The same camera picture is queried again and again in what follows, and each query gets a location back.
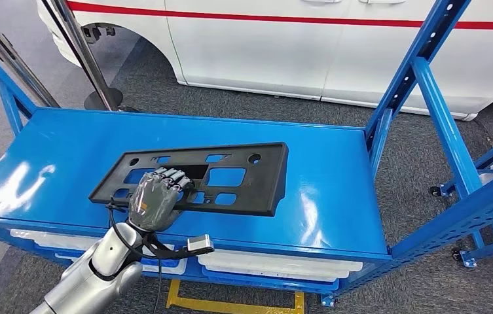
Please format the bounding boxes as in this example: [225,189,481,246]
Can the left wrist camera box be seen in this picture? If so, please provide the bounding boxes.
[187,234,215,254]

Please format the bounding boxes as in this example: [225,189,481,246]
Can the chrome stanchion post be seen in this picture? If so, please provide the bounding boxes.
[50,0,141,114]

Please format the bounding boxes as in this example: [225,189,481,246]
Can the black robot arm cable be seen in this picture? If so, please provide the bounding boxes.
[106,197,164,314]

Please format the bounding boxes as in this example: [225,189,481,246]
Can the black camera bracket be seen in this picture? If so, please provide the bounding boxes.
[141,235,215,261]

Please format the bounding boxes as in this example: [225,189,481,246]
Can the steel stanchion post dark cap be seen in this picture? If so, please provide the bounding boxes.
[0,29,62,109]

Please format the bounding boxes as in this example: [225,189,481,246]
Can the white car red stripe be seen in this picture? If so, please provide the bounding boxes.
[35,0,493,121]

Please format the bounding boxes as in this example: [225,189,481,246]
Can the black plastic plate bracket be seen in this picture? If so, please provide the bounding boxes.
[88,142,290,218]

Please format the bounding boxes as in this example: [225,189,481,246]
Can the robot left hand grey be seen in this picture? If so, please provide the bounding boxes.
[128,166,195,233]

